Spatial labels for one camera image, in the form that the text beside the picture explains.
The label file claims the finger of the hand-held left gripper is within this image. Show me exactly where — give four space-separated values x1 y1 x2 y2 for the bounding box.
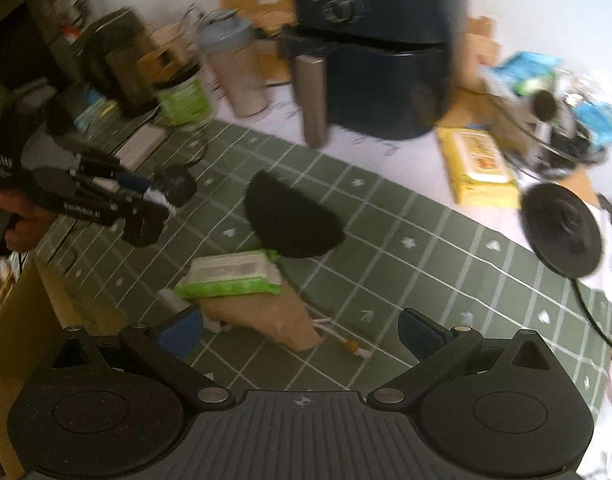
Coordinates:
75 154 154 197
103 194 172 248

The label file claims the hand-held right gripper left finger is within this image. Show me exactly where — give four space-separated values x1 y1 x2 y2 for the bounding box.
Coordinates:
36 307 237 411

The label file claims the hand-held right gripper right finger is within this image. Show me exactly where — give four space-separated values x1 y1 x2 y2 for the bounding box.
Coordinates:
367 308 577 408

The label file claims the small white object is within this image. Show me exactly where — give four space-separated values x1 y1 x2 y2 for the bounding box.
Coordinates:
145 186 179 212

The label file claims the green wet wipes pack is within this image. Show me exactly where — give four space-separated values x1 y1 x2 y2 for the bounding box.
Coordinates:
174 249 283 302

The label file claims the tan drawstring pouch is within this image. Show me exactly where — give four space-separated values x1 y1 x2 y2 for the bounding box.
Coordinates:
200 271 373 358

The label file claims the black soft pouch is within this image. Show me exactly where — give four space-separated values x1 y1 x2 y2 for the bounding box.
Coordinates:
242 169 347 260

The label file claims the cardboard box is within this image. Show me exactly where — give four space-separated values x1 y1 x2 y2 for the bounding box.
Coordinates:
0 259 129 463

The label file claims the person's left hand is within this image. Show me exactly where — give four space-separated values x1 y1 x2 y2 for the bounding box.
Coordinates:
0 186 53 254

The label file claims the white power bank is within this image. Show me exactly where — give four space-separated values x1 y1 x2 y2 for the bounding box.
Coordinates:
117 124 168 169

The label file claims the green checked tablecloth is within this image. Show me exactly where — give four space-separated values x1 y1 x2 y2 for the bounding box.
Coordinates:
33 119 612 417

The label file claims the green labelled jar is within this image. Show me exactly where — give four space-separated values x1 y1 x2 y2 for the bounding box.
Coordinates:
152 64 213 132

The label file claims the black electric kettle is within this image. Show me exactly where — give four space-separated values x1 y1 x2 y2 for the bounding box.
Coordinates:
80 6 160 117

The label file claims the grey shaker bottle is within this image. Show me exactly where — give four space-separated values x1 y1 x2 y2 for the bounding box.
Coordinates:
197 9 271 119

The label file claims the black kettle base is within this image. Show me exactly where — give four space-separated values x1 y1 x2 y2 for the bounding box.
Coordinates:
519 181 604 278

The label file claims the yellow wet wipes pack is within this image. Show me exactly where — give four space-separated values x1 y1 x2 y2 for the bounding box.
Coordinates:
437 126 520 209

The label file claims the glass bowl with clutter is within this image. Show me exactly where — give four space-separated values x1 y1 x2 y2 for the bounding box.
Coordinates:
483 51 612 177

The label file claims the black air fryer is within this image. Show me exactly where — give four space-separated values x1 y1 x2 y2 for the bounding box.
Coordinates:
277 0 470 149

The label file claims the black kettle base cable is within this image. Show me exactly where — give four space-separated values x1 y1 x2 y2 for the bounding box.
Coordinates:
570 274 612 362

